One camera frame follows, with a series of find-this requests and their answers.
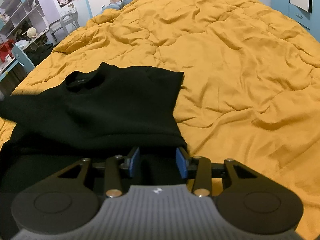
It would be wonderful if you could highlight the black sweater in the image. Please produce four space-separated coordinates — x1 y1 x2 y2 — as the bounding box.
1 63 186 239

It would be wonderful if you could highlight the mustard yellow quilt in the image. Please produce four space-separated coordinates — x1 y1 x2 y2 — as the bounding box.
14 0 319 239

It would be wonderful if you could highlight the desk with blue edge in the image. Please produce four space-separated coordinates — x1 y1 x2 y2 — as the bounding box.
1 29 53 98

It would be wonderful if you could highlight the blue wooden chair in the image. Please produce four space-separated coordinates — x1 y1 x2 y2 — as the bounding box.
11 45 35 74

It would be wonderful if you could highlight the red bag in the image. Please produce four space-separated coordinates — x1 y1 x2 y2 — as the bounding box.
0 39 15 63

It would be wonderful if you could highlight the blue pillow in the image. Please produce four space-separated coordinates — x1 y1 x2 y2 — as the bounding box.
98 0 133 15

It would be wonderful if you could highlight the blue white wardrobe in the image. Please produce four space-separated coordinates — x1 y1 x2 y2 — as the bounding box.
271 0 319 41

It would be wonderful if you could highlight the wall bookshelf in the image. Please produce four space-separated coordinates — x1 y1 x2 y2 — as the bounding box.
1 0 48 41

